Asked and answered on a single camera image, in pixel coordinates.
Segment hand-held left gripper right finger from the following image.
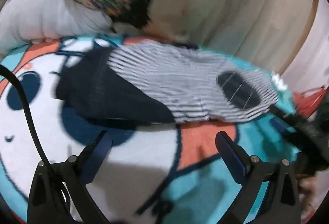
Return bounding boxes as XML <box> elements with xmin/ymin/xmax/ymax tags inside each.
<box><xmin>215</xmin><ymin>131</ymin><xmax>302</xmax><ymax>224</ymax></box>

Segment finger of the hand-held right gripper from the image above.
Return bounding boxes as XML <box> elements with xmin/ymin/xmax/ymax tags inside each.
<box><xmin>270</xmin><ymin>106</ymin><xmax>305</xmax><ymax>136</ymax></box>

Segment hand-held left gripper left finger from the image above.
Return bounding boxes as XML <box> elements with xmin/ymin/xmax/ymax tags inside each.
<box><xmin>27</xmin><ymin>131</ymin><xmax>114</xmax><ymax>224</ymax></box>

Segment striped and navy pants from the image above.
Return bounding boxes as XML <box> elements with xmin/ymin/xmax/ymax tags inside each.
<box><xmin>55</xmin><ymin>43</ymin><xmax>281</xmax><ymax>125</ymax></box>

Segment person's right hand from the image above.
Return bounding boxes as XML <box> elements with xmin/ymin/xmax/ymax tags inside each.
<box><xmin>295</xmin><ymin>174</ymin><xmax>325</xmax><ymax>217</ymax></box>

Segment red cloth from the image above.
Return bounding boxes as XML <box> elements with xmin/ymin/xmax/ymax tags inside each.
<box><xmin>292</xmin><ymin>86</ymin><xmax>326</xmax><ymax>117</ymax></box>

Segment white teal plush toy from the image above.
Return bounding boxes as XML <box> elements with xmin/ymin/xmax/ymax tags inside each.
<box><xmin>271</xmin><ymin>73</ymin><xmax>288</xmax><ymax>91</ymax></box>

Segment cartoon printed teal blanket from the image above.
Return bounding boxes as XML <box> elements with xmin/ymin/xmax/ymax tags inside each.
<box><xmin>0</xmin><ymin>35</ymin><xmax>310</xmax><ymax>224</ymax></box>

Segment beige curtain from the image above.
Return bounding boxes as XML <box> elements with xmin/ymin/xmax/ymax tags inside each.
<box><xmin>206</xmin><ymin>0</ymin><xmax>325</xmax><ymax>79</ymax></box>

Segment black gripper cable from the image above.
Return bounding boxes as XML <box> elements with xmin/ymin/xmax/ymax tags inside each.
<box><xmin>0</xmin><ymin>65</ymin><xmax>71</xmax><ymax>215</ymax></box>

